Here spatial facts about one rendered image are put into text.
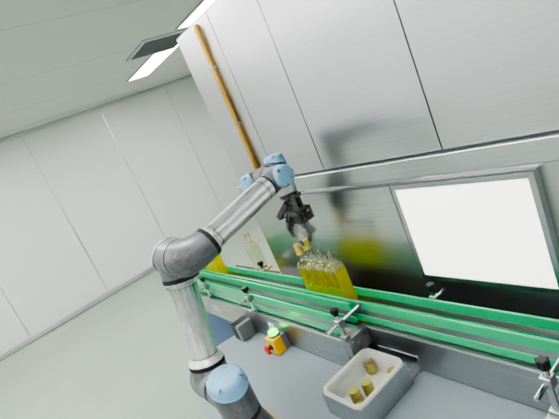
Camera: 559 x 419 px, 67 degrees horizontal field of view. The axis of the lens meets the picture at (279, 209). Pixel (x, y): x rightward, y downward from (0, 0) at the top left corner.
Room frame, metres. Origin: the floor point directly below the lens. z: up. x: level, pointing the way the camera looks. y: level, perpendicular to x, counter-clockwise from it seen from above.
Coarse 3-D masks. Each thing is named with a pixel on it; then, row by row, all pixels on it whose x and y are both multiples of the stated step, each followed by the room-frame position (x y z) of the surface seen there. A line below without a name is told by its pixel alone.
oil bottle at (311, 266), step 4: (316, 260) 1.53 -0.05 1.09; (308, 264) 1.54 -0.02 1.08; (312, 264) 1.52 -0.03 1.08; (308, 268) 1.54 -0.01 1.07; (312, 268) 1.52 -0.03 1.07; (312, 272) 1.53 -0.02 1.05; (316, 272) 1.51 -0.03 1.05; (312, 276) 1.54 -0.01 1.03; (316, 276) 1.52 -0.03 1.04; (312, 280) 1.55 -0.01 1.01; (316, 280) 1.53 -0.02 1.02; (320, 280) 1.51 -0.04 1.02; (316, 284) 1.54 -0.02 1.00; (320, 284) 1.51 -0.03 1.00; (316, 288) 1.55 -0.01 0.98; (320, 288) 1.52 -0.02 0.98; (320, 292) 1.53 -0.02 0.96; (324, 292) 1.51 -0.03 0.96
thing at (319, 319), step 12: (216, 288) 2.10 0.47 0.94; (228, 288) 1.97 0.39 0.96; (240, 300) 1.91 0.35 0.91; (252, 300) 1.80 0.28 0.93; (264, 300) 1.70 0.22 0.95; (276, 300) 1.62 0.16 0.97; (276, 312) 1.65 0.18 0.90; (288, 312) 1.57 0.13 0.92; (300, 312) 1.48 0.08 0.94; (312, 312) 1.42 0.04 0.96; (312, 324) 1.45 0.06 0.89; (324, 324) 1.38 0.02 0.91
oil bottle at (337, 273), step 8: (328, 264) 1.45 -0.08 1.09; (336, 264) 1.43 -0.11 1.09; (328, 272) 1.44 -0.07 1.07; (336, 272) 1.42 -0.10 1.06; (344, 272) 1.43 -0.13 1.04; (336, 280) 1.42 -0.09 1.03; (344, 280) 1.43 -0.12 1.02; (336, 288) 1.44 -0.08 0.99; (344, 288) 1.42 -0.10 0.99; (352, 288) 1.44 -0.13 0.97; (344, 296) 1.41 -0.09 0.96; (352, 296) 1.43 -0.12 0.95
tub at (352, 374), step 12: (360, 360) 1.24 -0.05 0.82; (384, 360) 1.19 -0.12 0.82; (396, 360) 1.14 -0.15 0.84; (348, 372) 1.20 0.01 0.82; (360, 372) 1.22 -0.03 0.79; (384, 372) 1.20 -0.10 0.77; (396, 372) 1.10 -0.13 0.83; (336, 384) 1.17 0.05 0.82; (348, 384) 1.19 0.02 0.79; (360, 384) 1.19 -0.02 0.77; (384, 384) 1.07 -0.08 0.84; (336, 396) 1.10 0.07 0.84; (348, 396) 1.17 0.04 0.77; (372, 396) 1.04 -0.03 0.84; (360, 408) 1.02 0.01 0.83
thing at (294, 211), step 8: (296, 192) 1.50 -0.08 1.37; (288, 200) 1.53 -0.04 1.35; (296, 200) 1.50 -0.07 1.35; (288, 208) 1.53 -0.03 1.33; (296, 208) 1.49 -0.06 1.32; (304, 208) 1.50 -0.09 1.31; (288, 216) 1.52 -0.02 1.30; (296, 216) 1.49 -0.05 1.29; (304, 216) 1.49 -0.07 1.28; (312, 216) 1.50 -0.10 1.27
